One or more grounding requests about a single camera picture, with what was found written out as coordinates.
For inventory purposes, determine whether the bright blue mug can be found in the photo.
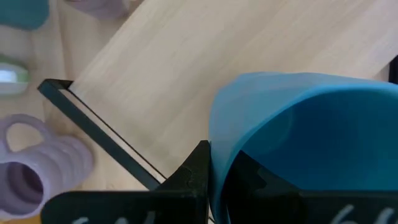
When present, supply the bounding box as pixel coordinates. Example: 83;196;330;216
207;72;398;224

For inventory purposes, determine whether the lilac ribbed mug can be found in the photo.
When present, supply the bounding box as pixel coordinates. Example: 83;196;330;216
0;113;96;220

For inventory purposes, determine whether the teal mug white handle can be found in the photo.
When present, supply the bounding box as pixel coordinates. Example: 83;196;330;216
0;0;50;31

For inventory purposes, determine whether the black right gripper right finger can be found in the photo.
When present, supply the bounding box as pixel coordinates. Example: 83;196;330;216
223;151;398;224

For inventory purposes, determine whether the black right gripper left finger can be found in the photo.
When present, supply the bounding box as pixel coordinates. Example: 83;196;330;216
40;139;211;224

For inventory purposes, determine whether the green mug white handle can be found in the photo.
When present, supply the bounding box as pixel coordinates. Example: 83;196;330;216
0;54;31;96

